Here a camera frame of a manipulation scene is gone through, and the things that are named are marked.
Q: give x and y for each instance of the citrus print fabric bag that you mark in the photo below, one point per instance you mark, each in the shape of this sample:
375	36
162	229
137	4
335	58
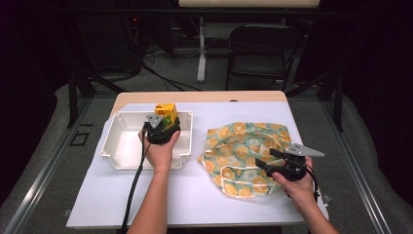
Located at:
233	152

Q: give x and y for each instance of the yellow box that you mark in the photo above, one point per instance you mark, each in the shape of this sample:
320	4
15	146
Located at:
166	112

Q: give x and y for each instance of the person's left hand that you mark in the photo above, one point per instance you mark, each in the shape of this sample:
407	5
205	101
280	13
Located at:
160	154

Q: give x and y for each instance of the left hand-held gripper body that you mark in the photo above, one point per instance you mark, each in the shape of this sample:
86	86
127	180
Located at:
159	135

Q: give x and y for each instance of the person's right hand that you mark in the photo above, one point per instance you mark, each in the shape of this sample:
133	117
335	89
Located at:
298	190

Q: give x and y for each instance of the black metal stand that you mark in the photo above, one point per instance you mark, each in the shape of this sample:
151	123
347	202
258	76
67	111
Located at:
334	94
78	87

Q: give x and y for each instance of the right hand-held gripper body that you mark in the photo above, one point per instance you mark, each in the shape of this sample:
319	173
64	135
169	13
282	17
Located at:
297	162

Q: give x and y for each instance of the white table cover sheet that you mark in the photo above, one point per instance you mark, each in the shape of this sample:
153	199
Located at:
195	195

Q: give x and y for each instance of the wooden table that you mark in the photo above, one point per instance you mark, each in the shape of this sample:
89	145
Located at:
195	96

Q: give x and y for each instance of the small grey clip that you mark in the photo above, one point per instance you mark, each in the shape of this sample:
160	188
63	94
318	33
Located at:
66	213

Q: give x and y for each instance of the white table leg post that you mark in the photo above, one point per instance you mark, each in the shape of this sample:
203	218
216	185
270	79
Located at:
201	52

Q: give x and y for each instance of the aluminium floor rail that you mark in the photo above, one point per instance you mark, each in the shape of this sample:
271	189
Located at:
45	169
354	169

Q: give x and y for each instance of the black folding chair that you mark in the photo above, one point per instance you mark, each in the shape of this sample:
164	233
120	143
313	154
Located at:
259	55

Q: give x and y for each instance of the white plastic bin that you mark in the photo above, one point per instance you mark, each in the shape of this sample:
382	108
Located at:
126	143

